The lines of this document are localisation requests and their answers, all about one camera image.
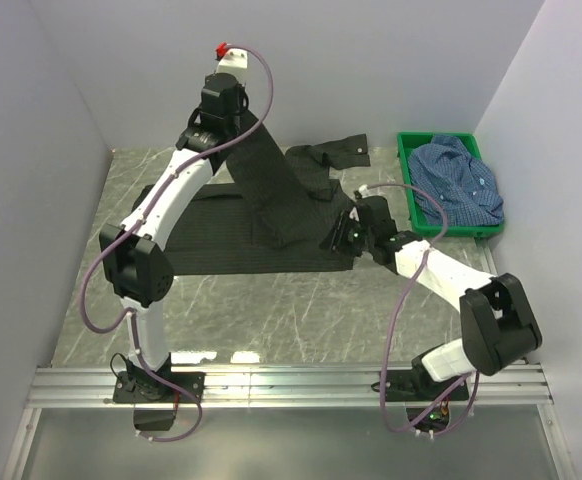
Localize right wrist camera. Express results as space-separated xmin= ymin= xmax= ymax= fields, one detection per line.
xmin=354 ymin=184 xmax=371 ymax=200

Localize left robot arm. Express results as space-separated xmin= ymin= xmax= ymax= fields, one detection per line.
xmin=100 ymin=72 xmax=249 ymax=402

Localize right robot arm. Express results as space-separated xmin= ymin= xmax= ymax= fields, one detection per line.
xmin=320 ymin=196 xmax=543 ymax=400

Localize black pinstripe long sleeve shirt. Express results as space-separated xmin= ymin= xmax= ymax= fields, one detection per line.
xmin=131 ymin=110 xmax=372 ymax=277

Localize aluminium mounting rail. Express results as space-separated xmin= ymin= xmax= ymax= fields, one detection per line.
xmin=0 ymin=239 xmax=572 ymax=480

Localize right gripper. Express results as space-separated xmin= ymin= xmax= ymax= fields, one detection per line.
xmin=318 ymin=211 xmax=375 ymax=259

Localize blue checked long sleeve shirt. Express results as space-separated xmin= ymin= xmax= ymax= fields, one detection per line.
xmin=407 ymin=134 xmax=505 ymax=228

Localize green plastic bin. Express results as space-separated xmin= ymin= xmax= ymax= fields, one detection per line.
xmin=397 ymin=132 xmax=504 ymax=238

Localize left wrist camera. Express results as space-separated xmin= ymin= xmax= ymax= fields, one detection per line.
xmin=215 ymin=42 xmax=248 ymax=86

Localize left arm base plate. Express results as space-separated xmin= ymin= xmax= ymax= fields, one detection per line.
xmin=112 ymin=369 xmax=206 ymax=432

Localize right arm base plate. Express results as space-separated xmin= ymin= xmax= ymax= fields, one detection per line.
xmin=371 ymin=369 xmax=480 ymax=440

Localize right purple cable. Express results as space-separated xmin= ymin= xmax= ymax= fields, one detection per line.
xmin=365 ymin=182 xmax=480 ymax=434

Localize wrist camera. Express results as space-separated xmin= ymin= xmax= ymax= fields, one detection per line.
xmin=215 ymin=42 xmax=248 ymax=86
xmin=354 ymin=184 xmax=371 ymax=200

